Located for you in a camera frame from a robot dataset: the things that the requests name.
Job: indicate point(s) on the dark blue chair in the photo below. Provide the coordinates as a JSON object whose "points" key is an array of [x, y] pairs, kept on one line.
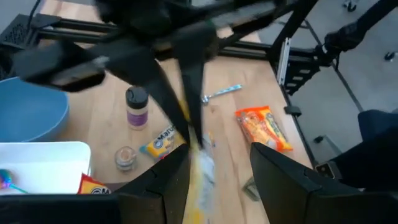
{"points": [[376, 124]]}

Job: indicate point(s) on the silver mounting bracket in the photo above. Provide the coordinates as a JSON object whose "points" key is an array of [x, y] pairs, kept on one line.
{"points": [[283, 62]]}

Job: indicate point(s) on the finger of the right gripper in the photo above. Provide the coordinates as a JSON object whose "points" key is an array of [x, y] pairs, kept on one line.
{"points": [[158, 93], [192, 93]]}

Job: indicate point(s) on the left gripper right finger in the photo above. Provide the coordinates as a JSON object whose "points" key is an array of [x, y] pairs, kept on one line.
{"points": [[286, 193]]}

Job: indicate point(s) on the red ramen packet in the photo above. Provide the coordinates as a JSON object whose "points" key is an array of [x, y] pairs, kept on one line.
{"points": [[90, 186]]}

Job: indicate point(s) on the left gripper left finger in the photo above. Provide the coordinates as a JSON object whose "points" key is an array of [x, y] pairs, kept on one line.
{"points": [[161, 189]]}

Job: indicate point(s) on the blue bowl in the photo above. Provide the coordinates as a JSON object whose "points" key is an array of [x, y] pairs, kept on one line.
{"points": [[31, 109]]}

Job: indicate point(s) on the small clear glass jar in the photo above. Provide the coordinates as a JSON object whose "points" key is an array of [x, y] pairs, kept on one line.
{"points": [[126, 158]]}

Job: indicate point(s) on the yellow ramen packet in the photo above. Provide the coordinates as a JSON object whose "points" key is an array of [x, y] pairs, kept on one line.
{"points": [[200, 174]]}

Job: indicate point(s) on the purple label spice jar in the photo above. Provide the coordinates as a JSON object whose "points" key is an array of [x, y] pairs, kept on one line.
{"points": [[136, 115]]}

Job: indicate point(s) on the reduced sodium ramen packet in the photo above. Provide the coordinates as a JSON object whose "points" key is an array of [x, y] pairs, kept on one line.
{"points": [[158, 144]]}

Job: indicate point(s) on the white plastic bin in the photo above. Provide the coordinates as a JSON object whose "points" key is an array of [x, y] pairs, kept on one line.
{"points": [[46, 165]]}

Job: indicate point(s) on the orange ramen packet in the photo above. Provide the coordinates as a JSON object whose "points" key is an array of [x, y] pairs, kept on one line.
{"points": [[261, 127]]}

